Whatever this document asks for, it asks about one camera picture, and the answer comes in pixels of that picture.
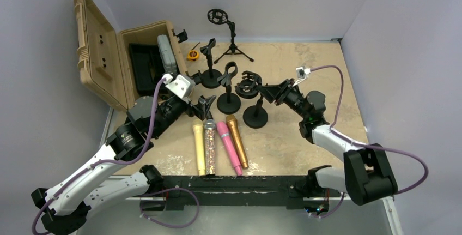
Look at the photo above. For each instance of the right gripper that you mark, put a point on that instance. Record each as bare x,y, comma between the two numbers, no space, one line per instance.
274,93

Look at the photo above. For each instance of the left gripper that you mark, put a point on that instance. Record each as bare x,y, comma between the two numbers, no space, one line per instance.
203,104

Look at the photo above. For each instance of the black round-base mic stand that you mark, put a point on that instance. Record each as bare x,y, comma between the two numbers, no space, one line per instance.
210,76

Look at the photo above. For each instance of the pink mic round-base stand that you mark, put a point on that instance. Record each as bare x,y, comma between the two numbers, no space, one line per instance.
228,102

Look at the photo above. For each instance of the cream beige microphone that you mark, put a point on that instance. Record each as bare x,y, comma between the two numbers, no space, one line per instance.
198,131

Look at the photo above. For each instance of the glitter microphone with grey head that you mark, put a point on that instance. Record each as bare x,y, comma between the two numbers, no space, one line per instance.
210,148

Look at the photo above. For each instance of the pink microphone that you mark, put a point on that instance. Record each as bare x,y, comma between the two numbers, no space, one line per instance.
226,138

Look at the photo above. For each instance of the gold microphone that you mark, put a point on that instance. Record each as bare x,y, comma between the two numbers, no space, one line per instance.
232,124

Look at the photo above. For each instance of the black tripod mic stand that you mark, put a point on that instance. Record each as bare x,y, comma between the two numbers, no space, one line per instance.
220,17

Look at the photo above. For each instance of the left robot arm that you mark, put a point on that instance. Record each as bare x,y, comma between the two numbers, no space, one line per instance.
66,207

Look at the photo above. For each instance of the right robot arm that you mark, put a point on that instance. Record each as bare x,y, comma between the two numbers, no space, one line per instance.
366,175

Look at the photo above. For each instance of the yellow tape measure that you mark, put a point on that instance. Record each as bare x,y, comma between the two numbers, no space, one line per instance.
193,54

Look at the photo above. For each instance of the grey plastic tool case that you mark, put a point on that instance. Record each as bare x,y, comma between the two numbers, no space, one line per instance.
167,55

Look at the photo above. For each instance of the black tray in case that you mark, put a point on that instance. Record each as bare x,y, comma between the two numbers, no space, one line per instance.
147,67

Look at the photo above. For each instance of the tan hard equipment case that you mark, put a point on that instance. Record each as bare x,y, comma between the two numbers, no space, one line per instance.
103,54

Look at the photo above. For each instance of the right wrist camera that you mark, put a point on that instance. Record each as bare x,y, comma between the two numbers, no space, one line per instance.
302,74

